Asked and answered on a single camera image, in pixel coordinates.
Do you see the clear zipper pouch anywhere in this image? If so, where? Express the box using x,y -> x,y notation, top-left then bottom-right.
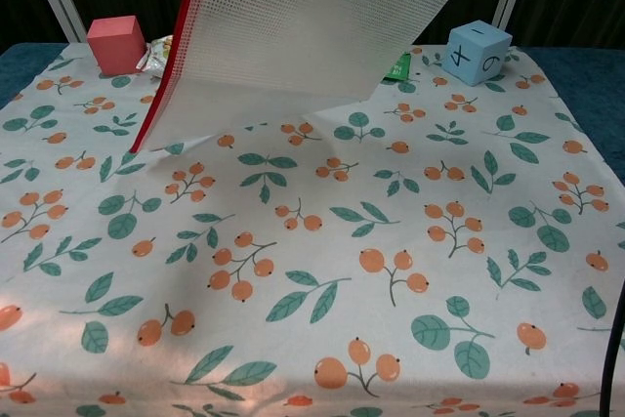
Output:
130,0 -> 466,154

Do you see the silver snack packet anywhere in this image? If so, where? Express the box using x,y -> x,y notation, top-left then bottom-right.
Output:
136,34 -> 176,79

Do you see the red foam cube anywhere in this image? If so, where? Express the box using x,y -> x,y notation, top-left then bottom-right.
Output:
86,15 -> 147,77

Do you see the green sachet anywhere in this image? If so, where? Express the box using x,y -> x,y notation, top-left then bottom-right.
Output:
383,51 -> 412,81

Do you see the floral leaf and berry tablecloth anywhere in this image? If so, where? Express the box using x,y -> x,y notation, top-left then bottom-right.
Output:
0,40 -> 625,417

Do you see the light blue numbered cube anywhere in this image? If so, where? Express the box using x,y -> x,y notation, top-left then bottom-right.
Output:
441,20 -> 514,88

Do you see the thick black cable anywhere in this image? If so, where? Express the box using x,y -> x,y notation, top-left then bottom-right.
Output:
598,279 -> 625,417

